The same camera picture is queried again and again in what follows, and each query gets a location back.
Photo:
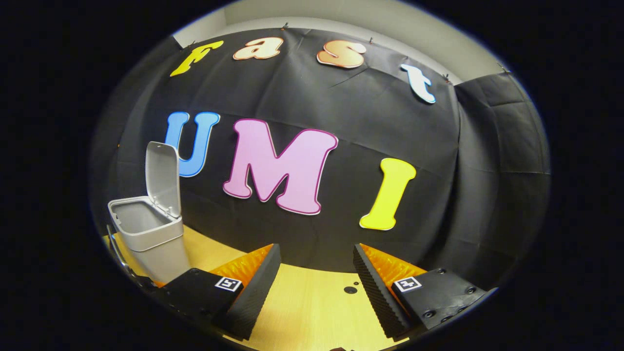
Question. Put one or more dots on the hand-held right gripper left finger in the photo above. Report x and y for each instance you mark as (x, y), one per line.
(258, 292)

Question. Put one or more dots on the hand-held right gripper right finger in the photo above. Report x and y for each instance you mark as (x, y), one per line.
(378, 292)

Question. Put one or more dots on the white desktop garbage bin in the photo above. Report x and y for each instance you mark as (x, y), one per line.
(163, 175)

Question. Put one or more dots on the wooden desktop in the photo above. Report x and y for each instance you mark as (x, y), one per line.
(312, 312)

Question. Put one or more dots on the black backdrop cloth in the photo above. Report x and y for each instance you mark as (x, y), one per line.
(390, 122)

